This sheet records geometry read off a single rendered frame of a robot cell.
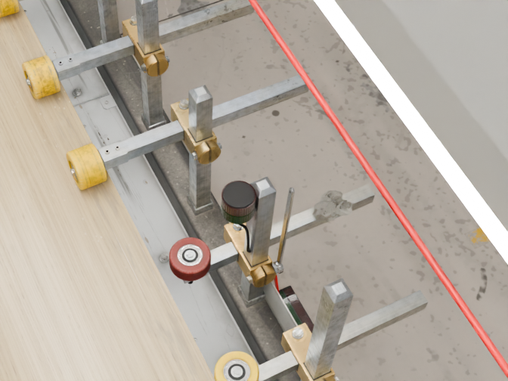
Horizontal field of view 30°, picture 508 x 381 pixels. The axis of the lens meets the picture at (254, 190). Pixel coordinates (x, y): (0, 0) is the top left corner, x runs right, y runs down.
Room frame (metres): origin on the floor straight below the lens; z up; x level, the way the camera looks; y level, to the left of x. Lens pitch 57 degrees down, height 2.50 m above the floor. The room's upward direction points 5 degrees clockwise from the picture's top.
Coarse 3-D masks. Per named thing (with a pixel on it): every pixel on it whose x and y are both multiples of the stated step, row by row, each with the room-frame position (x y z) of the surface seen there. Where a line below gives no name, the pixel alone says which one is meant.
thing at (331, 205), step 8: (328, 192) 1.07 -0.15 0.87; (336, 192) 1.07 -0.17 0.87; (320, 200) 1.05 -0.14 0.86; (328, 200) 1.05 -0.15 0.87; (336, 200) 1.05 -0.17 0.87; (344, 200) 1.05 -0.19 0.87; (320, 208) 1.03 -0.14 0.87; (328, 208) 1.03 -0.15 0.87; (336, 208) 1.03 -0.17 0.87; (344, 208) 1.03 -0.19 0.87; (320, 216) 1.01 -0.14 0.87; (328, 216) 1.01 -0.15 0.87; (336, 216) 1.02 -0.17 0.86
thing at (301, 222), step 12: (348, 192) 1.08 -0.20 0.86; (360, 192) 1.08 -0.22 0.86; (372, 192) 1.09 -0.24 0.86; (360, 204) 1.06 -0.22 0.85; (300, 216) 1.01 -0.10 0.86; (312, 216) 1.01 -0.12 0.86; (276, 228) 0.98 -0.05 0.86; (288, 228) 0.98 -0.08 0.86; (300, 228) 0.99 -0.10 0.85; (276, 240) 0.96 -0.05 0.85; (216, 252) 0.91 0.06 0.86; (228, 252) 0.91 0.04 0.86; (216, 264) 0.89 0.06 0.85; (228, 264) 0.90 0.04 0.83
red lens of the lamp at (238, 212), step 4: (228, 184) 0.90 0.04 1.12; (224, 188) 0.89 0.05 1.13; (224, 200) 0.86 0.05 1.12; (224, 204) 0.86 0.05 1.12; (252, 204) 0.86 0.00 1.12; (224, 208) 0.86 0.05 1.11; (228, 208) 0.85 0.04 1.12; (232, 208) 0.85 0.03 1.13; (244, 208) 0.85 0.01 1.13; (248, 208) 0.85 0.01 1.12; (252, 208) 0.86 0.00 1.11; (228, 212) 0.85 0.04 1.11; (232, 212) 0.85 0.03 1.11; (236, 212) 0.85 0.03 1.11; (240, 212) 0.85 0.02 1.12; (244, 212) 0.85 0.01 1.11; (248, 212) 0.86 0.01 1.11
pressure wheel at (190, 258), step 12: (180, 240) 0.90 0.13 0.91; (192, 240) 0.90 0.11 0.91; (180, 252) 0.88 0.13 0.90; (192, 252) 0.87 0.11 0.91; (204, 252) 0.88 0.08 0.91; (180, 264) 0.85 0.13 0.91; (192, 264) 0.85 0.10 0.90; (204, 264) 0.86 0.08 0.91; (180, 276) 0.84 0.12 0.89; (192, 276) 0.83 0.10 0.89
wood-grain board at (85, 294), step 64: (0, 64) 1.30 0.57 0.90; (0, 128) 1.13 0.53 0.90; (64, 128) 1.15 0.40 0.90; (0, 192) 0.98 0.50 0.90; (64, 192) 0.99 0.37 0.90; (0, 256) 0.83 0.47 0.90; (64, 256) 0.85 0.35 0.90; (128, 256) 0.86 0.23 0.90; (0, 320) 0.70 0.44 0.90; (64, 320) 0.72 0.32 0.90; (128, 320) 0.73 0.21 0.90
